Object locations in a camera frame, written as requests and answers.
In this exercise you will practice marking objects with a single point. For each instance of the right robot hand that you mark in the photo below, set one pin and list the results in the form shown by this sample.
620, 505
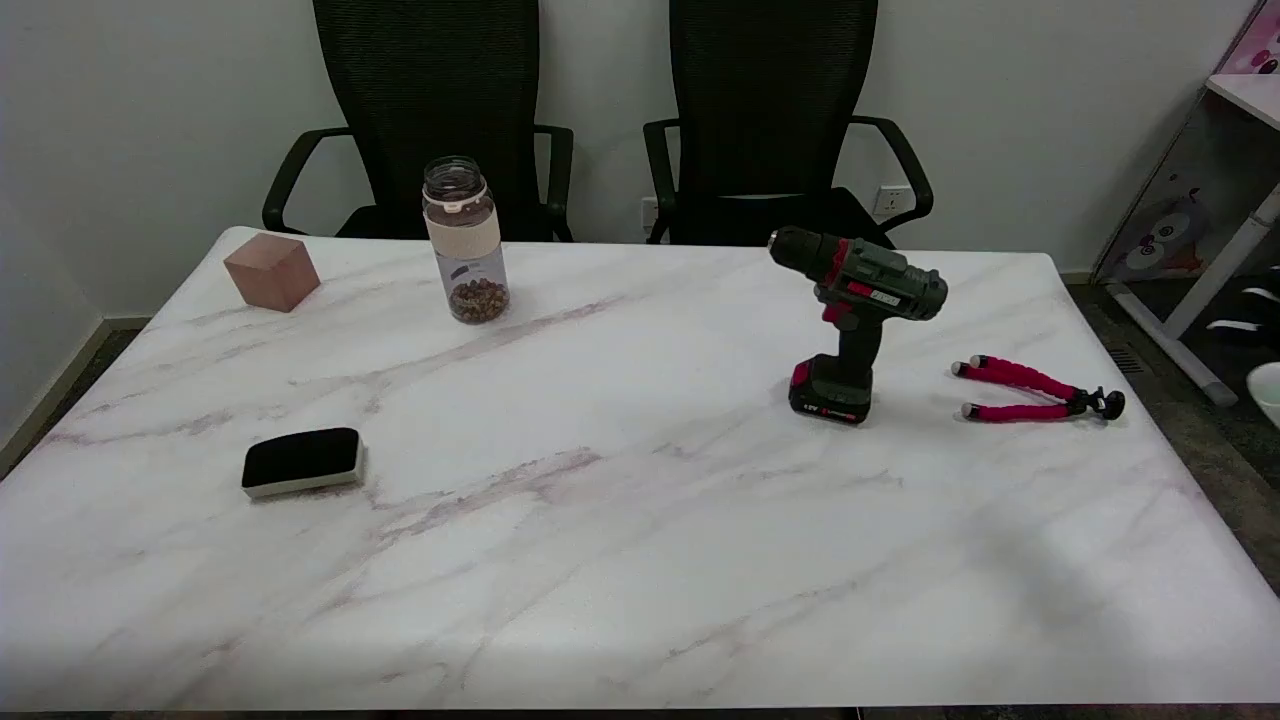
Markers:
1250, 308

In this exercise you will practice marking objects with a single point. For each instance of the green red power screwdriver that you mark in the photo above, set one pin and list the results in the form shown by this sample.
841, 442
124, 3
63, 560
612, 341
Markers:
880, 280

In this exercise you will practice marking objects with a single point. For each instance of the white desk with cartoon panel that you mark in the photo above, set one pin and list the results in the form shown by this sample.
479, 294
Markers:
1200, 200

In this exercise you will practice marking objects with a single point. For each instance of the red flexible mini tripod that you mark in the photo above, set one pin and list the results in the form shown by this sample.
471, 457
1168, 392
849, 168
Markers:
1012, 373

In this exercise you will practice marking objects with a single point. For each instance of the black mesh office chair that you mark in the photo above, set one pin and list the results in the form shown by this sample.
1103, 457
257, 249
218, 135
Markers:
770, 90
430, 80

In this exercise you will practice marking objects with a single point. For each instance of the clear bottle with nuts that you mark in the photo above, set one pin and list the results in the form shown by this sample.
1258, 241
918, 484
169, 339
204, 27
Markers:
468, 235

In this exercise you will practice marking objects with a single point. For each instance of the black whiteboard eraser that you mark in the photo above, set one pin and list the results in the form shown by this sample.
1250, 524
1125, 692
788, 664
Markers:
300, 458

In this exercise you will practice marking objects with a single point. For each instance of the pink cube block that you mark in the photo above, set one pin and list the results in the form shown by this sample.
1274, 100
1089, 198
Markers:
268, 272

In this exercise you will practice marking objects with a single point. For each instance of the white wall socket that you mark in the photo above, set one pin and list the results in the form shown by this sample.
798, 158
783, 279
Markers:
650, 212
891, 202

